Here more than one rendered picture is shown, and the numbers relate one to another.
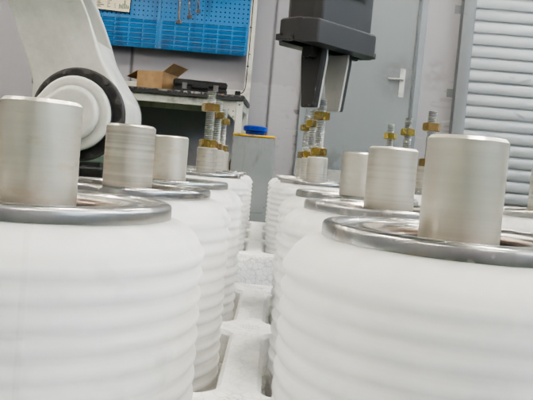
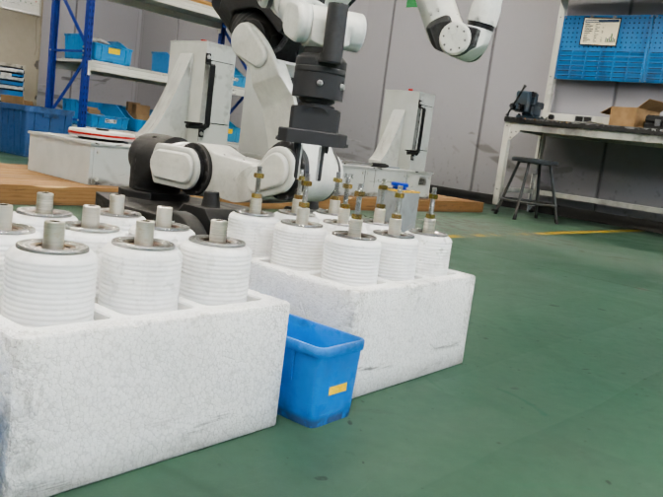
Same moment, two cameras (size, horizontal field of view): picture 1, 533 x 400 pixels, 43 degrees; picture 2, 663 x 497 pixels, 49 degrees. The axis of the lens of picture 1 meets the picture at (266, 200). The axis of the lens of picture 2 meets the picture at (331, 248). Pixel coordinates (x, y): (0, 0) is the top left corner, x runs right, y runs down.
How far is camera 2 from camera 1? 0.93 m
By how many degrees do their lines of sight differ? 39
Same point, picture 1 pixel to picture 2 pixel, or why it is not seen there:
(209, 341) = not seen: hidden behind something
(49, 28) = (277, 114)
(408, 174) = (87, 214)
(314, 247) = not seen: outside the picture
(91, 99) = (283, 162)
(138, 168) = (40, 206)
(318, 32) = (286, 135)
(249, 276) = not seen: hidden behind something
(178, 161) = (114, 205)
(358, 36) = (322, 135)
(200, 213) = (38, 221)
